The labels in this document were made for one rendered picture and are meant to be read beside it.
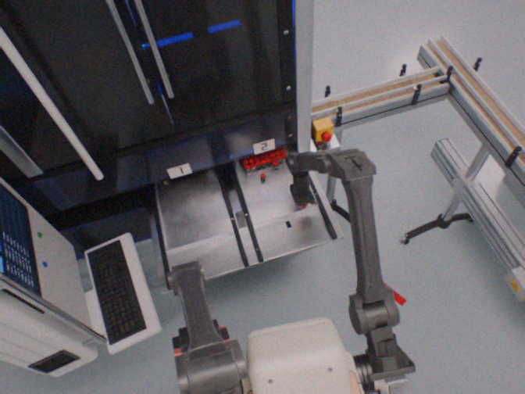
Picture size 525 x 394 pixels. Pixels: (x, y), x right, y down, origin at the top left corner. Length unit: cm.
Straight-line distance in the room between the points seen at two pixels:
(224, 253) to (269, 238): 18
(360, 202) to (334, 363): 35
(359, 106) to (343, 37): 193
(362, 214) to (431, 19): 321
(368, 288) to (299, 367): 26
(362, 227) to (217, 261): 71
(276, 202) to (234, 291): 93
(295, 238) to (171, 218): 50
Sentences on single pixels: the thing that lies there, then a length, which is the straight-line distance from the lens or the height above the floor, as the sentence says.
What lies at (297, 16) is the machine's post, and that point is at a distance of 131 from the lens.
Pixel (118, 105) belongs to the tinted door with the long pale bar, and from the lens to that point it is 138.
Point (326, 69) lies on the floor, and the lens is 349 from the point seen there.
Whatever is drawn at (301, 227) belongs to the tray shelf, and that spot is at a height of 88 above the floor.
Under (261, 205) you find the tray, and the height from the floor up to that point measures 88.
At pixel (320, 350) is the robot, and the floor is 139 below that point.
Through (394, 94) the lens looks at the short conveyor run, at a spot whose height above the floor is 93.
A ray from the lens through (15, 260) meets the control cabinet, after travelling 133.
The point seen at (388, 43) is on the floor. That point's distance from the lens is 377.
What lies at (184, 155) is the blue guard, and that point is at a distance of 157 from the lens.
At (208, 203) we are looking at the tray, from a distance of 169.
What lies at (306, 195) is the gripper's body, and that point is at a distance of 151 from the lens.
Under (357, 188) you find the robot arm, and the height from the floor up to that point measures 148.
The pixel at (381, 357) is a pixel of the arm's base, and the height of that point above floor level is 123.
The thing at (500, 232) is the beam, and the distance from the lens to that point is 215.
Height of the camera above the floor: 229
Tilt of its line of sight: 57 degrees down
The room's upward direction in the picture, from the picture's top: 10 degrees counter-clockwise
